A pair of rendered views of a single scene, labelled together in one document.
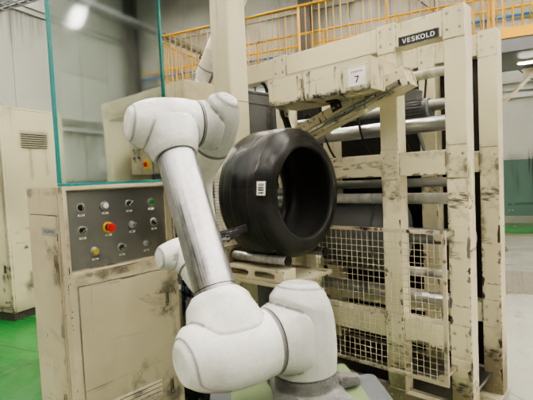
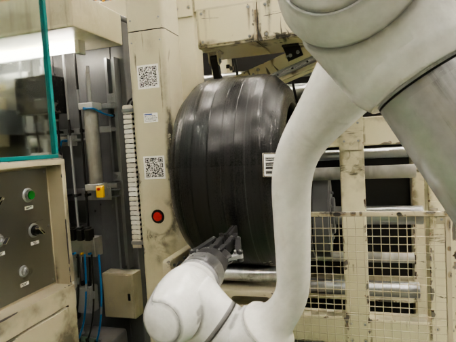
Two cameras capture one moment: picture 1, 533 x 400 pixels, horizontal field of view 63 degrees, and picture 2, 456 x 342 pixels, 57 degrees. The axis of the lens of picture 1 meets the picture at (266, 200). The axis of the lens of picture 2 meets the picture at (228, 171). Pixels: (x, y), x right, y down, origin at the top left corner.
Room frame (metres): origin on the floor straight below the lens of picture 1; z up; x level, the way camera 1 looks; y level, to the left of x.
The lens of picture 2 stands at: (0.88, 0.56, 1.28)
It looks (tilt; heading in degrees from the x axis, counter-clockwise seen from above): 4 degrees down; 335
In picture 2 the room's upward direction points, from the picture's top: 3 degrees counter-clockwise
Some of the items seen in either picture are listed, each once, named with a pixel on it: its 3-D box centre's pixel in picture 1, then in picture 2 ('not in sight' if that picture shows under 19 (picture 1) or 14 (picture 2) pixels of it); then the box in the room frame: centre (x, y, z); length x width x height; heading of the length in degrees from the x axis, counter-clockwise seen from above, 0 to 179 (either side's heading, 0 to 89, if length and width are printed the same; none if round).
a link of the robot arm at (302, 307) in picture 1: (299, 325); not in sight; (1.04, -0.07, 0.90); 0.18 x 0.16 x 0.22; 123
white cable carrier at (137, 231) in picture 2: (220, 194); (136, 176); (2.29, 0.24, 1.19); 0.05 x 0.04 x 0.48; 138
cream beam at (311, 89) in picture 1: (328, 86); (283, 26); (2.23, -0.34, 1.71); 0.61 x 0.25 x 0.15; 48
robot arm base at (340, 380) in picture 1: (314, 379); not in sight; (1.05, -0.10, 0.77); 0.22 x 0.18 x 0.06; 95
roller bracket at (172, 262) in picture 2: (252, 249); (193, 258); (2.22, 0.08, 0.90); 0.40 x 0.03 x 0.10; 138
